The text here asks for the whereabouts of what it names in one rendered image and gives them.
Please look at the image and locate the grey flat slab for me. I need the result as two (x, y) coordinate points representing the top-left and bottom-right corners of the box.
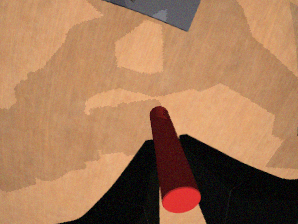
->
(105, 0), (201, 32)

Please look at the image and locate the red peg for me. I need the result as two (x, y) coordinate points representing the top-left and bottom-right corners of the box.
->
(149, 105), (201, 213)

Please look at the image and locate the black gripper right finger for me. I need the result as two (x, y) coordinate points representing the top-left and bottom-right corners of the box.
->
(180, 135), (298, 224)

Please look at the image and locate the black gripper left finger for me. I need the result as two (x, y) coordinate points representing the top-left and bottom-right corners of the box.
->
(61, 140), (160, 224)

